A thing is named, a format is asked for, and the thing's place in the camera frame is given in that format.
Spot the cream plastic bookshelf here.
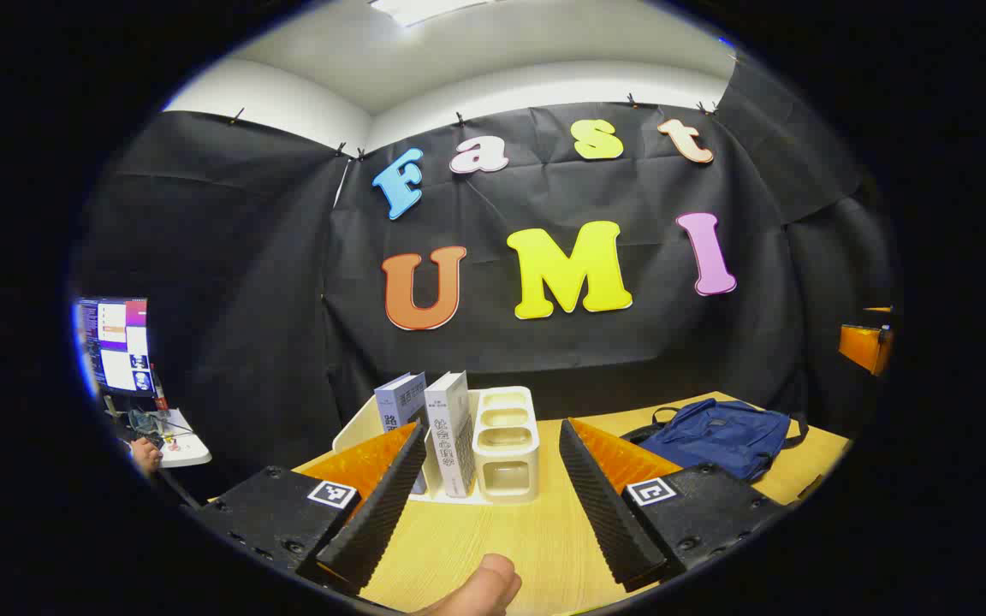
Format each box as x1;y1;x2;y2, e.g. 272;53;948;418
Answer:
332;385;542;506

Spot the orange object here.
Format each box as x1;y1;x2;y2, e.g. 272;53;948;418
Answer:
838;305;894;377

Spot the white book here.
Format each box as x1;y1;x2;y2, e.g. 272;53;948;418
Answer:
424;370;478;499

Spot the computer monitor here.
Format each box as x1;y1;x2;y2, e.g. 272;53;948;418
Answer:
75;297;156;397

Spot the ceiling light panel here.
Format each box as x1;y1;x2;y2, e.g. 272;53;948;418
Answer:
369;0;496;27

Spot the blue schoolbag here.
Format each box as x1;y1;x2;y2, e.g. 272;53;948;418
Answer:
621;398;809;484

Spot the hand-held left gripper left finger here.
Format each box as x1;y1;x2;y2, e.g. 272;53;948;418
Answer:
193;421;430;597

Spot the small white side table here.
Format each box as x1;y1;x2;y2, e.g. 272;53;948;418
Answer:
129;408;213;469

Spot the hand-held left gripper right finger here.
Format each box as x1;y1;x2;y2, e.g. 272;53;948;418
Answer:
558;417;790;593

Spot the blue-grey book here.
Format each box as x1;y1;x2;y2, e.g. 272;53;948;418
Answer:
373;372;431;497

